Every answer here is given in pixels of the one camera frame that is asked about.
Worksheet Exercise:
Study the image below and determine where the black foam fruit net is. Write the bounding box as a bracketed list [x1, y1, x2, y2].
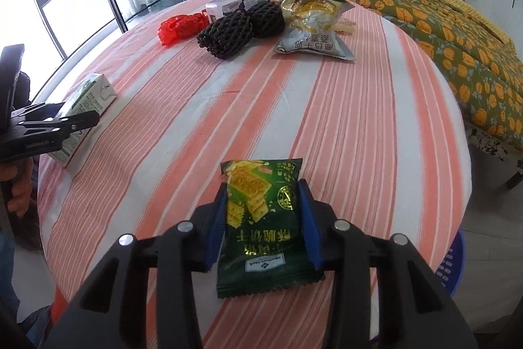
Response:
[196, 14, 256, 59]
[248, 1, 287, 39]

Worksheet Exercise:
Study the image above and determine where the blue plastic basket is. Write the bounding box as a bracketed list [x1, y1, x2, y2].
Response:
[434, 230, 467, 297]

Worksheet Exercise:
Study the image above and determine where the purple cartoon plastic box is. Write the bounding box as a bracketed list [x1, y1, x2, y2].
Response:
[204, 0, 272, 24]

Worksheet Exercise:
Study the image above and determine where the floral green duvet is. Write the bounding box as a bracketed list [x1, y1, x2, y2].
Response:
[190, 0, 523, 139]

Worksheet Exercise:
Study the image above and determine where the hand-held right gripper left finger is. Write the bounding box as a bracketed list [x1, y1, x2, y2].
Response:
[43, 182, 228, 349]

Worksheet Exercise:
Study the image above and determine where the silver snack packet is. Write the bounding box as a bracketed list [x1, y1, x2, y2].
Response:
[273, 0, 357, 63]

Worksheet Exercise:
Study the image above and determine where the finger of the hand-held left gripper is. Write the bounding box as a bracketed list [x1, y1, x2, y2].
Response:
[12, 101, 68, 123]
[20, 113, 101, 154]

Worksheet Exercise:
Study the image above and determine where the red crumpled wrapper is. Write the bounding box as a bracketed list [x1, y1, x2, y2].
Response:
[158, 11, 210, 47]

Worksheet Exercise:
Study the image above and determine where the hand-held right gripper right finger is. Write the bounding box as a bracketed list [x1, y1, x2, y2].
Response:
[298, 179, 479, 349]

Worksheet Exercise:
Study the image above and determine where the white milk carton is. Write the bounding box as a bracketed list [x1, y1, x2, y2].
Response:
[48, 73, 118, 168]

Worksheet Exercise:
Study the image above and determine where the striped pink tablecloth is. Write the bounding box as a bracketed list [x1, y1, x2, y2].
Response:
[37, 0, 475, 349]

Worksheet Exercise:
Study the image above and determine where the green cracker packet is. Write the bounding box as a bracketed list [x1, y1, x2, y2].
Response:
[216, 158, 325, 298]

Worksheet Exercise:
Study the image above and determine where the person's left hand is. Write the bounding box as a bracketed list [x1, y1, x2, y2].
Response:
[7, 159, 36, 217]

